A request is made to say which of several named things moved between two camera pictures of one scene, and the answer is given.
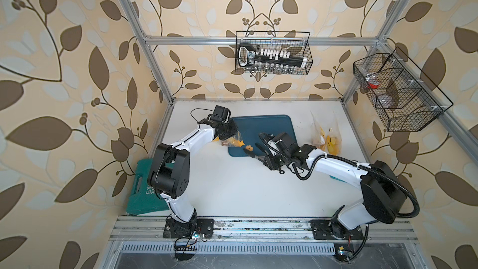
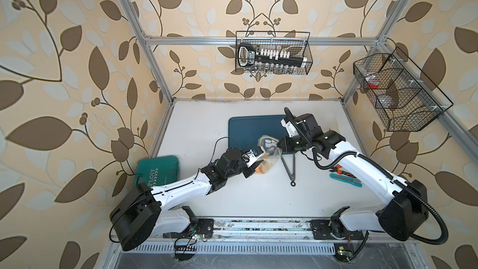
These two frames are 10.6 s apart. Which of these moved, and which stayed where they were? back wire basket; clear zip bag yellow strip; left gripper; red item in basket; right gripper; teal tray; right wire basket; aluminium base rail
Moved: left gripper; right gripper; clear zip bag yellow strip
Stayed: right wire basket; back wire basket; aluminium base rail; teal tray; red item in basket
